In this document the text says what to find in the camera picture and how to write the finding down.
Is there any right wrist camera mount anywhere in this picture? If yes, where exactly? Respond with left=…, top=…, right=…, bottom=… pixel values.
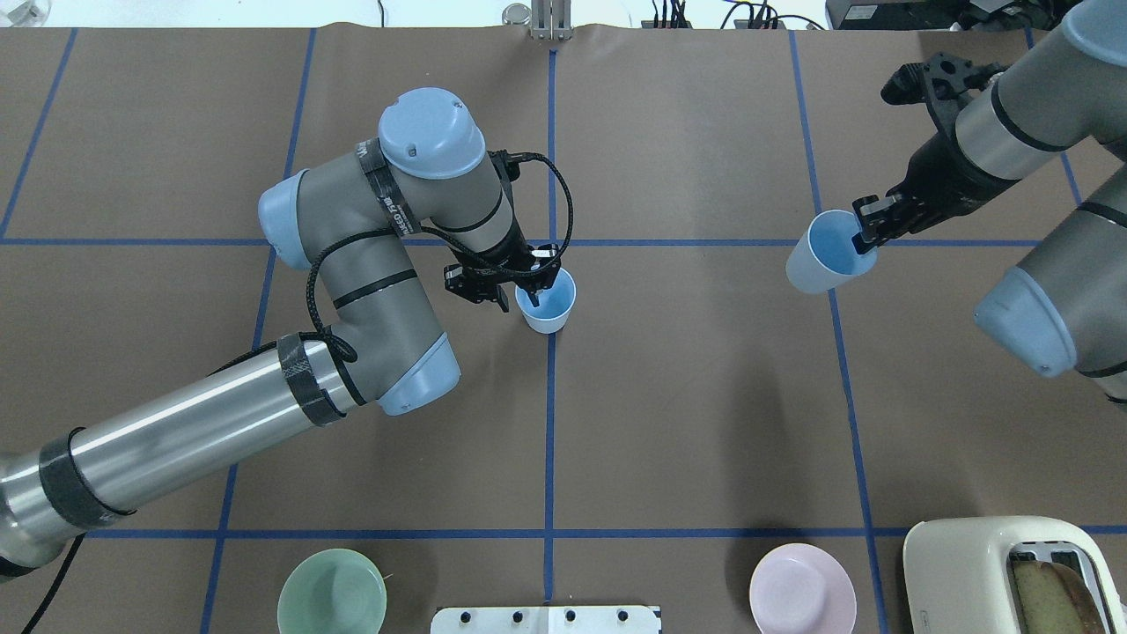
left=879, top=52, right=1009, bottom=136

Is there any aluminium frame post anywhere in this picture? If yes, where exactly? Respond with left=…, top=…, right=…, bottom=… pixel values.
left=529, top=0, right=574, bottom=41

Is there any pink bowl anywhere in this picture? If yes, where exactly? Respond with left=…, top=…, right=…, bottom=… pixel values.
left=748, top=542, right=858, bottom=633

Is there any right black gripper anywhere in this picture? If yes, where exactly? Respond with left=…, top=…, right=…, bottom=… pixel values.
left=851, top=132, right=1009, bottom=256

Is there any blue cup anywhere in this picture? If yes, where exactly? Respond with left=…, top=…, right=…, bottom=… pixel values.
left=516, top=268, right=577, bottom=334
left=786, top=209, right=879, bottom=294

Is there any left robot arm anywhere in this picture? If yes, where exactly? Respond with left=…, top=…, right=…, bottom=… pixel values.
left=1, top=87, right=566, bottom=581

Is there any cream toaster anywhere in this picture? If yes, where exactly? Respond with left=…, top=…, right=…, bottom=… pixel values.
left=902, top=515, right=1124, bottom=633

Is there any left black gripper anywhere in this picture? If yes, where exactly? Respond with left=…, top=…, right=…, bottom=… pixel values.
left=444, top=240, right=564, bottom=309

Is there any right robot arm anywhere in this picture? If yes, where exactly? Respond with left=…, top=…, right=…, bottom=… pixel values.
left=848, top=1, right=1126, bottom=409

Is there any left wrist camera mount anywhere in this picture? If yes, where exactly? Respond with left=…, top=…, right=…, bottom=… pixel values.
left=487, top=150, right=531, bottom=206

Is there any green bowl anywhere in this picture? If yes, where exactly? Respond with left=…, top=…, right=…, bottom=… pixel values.
left=276, top=550, right=389, bottom=633

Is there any bread slice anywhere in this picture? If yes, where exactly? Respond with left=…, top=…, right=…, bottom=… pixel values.
left=1010, top=559, right=1108, bottom=633

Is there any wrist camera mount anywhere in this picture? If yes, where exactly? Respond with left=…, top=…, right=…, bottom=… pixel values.
left=487, top=150, right=531, bottom=206
left=879, top=52, right=1009, bottom=136

